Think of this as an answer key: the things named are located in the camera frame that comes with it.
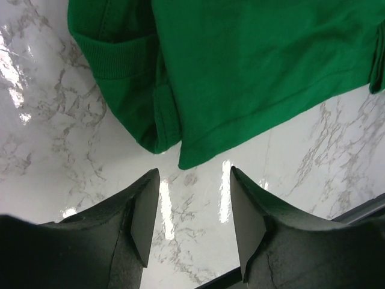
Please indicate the green t shirt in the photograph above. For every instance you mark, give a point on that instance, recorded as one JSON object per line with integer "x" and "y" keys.
{"x": 210, "y": 75}

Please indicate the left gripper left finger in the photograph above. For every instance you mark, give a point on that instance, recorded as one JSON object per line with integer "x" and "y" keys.
{"x": 107, "y": 245}

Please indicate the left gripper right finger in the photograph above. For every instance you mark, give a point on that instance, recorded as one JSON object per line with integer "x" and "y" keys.
{"x": 281, "y": 246}

